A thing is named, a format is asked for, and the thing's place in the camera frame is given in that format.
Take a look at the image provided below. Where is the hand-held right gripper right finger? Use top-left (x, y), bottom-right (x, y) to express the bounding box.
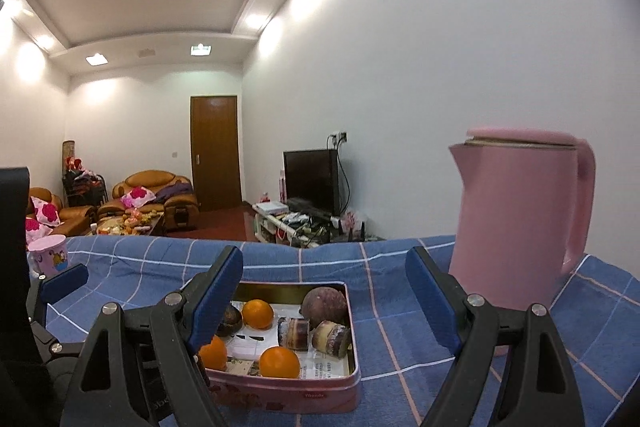
top-left (405, 246), bottom-right (586, 427)

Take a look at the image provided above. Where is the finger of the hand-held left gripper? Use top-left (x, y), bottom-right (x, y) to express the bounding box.
top-left (30, 263), bottom-right (89, 358)

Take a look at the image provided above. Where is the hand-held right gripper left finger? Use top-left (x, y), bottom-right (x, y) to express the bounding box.
top-left (60, 245), bottom-right (244, 427)

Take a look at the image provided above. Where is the dark brown water chestnut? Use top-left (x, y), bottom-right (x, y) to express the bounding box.
top-left (216, 304), bottom-right (244, 338)

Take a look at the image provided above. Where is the orange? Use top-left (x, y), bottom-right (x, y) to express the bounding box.
top-left (241, 299), bottom-right (275, 330)
top-left (198, 335), bottom-right (228, 372)
top-left (258, 346), bottom-right (301, 379)

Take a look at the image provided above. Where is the purple passion fruit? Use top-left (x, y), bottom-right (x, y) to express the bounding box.
top-left (300, 287), bottom-right (348, 330)

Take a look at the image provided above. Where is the pink tin box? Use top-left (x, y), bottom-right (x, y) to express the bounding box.
top-left (197, 281), bottom-right (363, 414)

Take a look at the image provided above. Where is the pink cartoon mug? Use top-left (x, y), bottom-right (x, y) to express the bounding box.
top-left (27, 234), bottom-right (69, 279)

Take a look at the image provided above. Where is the pink floral cushion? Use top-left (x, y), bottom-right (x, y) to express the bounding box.
top-left (25, 217), bottom-right (53, 242)
top-left (31, 199), bottom-right (62, 228)
top-left (120, 187), bottom-right (156, 210)

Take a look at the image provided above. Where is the blue plaid bed sheet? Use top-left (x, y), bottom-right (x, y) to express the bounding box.
top-left (25, 234), bottom-right (640, 427)

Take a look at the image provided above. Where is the brown leather sofa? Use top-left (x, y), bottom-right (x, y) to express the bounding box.
top-left (27, 187), bottom-right (97, 238)

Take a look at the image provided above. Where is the coffee table with food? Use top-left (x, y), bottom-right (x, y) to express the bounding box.
top-left (92, 211), bottom-right (166, 238)

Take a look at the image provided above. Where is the white television stand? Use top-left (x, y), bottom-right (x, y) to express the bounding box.
top-left (251, 202), bottom-right (386, 248)

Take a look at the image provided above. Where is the brown leather armchair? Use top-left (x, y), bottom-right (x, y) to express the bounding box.
top-left (97, 170), bottom-right (200, 233)

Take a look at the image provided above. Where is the black rack with clothes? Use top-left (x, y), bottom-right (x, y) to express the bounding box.
top-left (62, 169), bottom-right (109, 208)

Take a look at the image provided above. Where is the purple blanket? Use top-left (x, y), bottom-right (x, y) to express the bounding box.
top-left (155, 183), bottom-right (193, 202)

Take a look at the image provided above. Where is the pink electric kettle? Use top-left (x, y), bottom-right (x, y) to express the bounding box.
top-left (447, 126), bottom-right (597, 358)

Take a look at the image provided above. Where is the brown wooden door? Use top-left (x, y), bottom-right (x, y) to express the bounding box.
top-left (190, 95), bottom-right (244, 212)

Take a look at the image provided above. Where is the black television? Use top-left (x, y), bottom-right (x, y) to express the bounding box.
top-left (283, 149), bottom-right (341, 217)

